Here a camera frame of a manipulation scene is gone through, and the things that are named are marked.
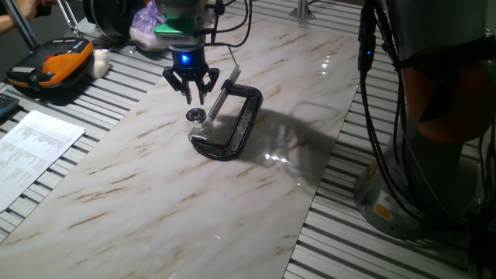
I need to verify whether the small white rounded object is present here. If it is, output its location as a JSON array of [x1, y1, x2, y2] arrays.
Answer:
[[87, 49, 111, 80]]

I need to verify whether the black C-clamp with steel screw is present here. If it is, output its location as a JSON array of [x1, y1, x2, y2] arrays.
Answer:
[[190, 46, 264, 162]]

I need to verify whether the silver upright post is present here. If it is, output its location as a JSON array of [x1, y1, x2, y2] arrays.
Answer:
[[288, 0, 315, 21]]

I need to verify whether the silver metal jar lid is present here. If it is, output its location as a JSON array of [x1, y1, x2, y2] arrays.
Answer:
[[185, 108, 209, 123]]

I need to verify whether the marble pattern board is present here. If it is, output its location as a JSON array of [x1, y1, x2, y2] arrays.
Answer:
[[0, 15, 361, 279]]

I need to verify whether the white printed paper sheet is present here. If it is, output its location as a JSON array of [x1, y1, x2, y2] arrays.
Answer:
[[0, 109, 86, 213]]

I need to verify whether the person's forearm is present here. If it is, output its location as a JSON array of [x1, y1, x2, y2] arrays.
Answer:
[[0, 14, 20, 36]]

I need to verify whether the silver tripod leg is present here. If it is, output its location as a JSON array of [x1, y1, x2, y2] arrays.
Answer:
[[56, 0, 84, 39]]

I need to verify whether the grey metal strut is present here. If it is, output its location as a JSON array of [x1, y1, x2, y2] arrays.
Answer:
[[3, 0, 40, 50]]

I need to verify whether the person's hand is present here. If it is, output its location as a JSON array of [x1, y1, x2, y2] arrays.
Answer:
[[15, 0, 59, 22]]

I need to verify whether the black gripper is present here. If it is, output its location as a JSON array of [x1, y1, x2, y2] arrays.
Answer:
[[161, 44, 221, 105]]

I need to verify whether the small clear glass jar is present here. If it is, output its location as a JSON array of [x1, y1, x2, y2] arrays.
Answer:
[[184, 118, 216, 143]]

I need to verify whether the large black round object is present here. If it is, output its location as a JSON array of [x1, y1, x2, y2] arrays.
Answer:
[[83, 0, 146, 40]]

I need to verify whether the purple plastic bag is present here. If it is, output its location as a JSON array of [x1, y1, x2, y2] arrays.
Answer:
[[129, 2, 170, 51]]

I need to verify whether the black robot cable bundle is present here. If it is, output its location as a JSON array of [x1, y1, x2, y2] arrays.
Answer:
[[193, 0, 496, 241]]

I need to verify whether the orange and black teach pendant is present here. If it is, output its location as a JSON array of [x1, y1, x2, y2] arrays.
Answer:
[[5, 37, 95, 92]]

